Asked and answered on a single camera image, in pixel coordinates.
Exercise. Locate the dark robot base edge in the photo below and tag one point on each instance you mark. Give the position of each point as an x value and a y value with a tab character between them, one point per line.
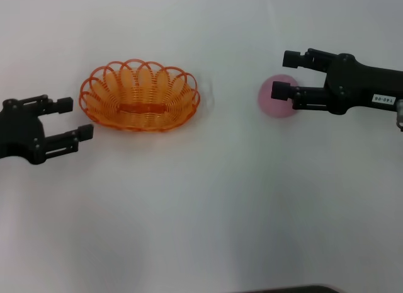
299	290

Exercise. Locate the pink peach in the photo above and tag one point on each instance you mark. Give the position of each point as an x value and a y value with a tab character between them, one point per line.
267	107

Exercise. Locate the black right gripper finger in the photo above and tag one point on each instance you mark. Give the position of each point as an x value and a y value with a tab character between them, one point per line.
280	90
291	59

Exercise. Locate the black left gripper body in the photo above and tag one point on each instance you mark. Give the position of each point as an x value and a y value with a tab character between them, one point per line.
22	132

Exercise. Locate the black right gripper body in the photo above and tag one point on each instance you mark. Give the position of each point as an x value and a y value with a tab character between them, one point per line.
355	85

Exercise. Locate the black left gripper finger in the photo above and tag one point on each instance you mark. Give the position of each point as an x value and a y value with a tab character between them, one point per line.
64	105
85	132

